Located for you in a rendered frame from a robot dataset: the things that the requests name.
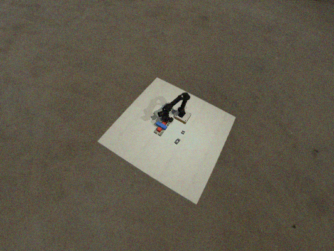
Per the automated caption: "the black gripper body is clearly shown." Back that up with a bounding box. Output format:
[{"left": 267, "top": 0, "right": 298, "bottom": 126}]
[{"left": 164, "top": 113, "right": 174, "bottom": 123}]

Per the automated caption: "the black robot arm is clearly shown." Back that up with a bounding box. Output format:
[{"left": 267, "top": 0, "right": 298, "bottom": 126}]
[{"left": 158, "top": 92, "right": 190, "bottom": 122}]

